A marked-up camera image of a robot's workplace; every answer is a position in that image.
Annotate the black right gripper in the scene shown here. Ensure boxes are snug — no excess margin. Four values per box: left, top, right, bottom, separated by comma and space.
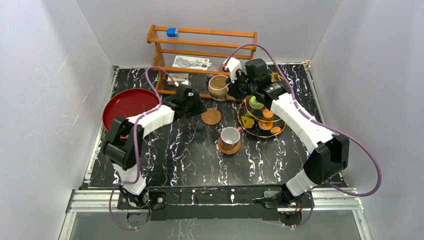
224, 69, 257, 101

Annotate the beige ceramic pitcher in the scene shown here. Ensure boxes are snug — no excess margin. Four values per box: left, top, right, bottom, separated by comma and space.
208, 75, 228, 102

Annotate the green frosted donut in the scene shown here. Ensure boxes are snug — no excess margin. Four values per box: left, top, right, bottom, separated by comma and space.
248, 95, 264, 110

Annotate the woven rattan coaster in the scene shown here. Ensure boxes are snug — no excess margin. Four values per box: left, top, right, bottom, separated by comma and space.
217, 138, 242, 155
200, 108, 222, 126

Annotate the three-tier glass gold stand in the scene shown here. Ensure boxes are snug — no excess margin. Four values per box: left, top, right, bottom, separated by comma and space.
237, 70, 287, 138

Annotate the yellow striped toy cake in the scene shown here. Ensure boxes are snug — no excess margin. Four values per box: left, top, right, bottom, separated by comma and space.
241, 116, 255, 129

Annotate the orange white round cake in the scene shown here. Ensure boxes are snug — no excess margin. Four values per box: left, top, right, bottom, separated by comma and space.
258, 120, 273, 131

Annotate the pink floral mug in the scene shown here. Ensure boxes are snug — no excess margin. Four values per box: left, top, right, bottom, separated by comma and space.
220, 127, 242, 150

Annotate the small orange macaron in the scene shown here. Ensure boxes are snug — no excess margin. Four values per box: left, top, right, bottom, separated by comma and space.
270, 126, 282, 135

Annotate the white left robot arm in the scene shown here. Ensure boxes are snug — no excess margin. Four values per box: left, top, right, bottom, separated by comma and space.
101, 84, 206, 208

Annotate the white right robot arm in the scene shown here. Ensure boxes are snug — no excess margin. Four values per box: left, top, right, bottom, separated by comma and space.
223, 57, 350, 207

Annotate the small white red box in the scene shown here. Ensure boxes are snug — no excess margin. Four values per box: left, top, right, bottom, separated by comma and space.
166, 73, 189, 85

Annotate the white plastic packet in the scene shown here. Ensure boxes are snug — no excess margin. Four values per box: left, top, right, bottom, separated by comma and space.
172, 55, 212, 71

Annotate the wooden shelf rack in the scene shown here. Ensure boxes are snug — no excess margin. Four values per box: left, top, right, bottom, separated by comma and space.
146, 25, 258, 99

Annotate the red round tray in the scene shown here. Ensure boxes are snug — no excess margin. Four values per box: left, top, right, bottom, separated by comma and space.
102, 88, 159, 131

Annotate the blue white eraser block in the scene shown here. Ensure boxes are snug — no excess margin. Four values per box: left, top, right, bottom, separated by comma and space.
166, 27, 179, 38

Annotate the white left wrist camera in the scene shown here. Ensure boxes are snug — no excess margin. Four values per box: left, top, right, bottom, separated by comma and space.
181, 80, 191, 86

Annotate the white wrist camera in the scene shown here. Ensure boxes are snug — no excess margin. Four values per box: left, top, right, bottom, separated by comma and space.
181, 80, 191, 86
222, 57, 242, 84

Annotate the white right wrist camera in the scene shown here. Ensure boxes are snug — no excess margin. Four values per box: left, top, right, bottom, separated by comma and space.
222, 57, 242, 84

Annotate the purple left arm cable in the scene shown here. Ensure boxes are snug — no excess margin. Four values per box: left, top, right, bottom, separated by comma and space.
108, 66, 180, 232

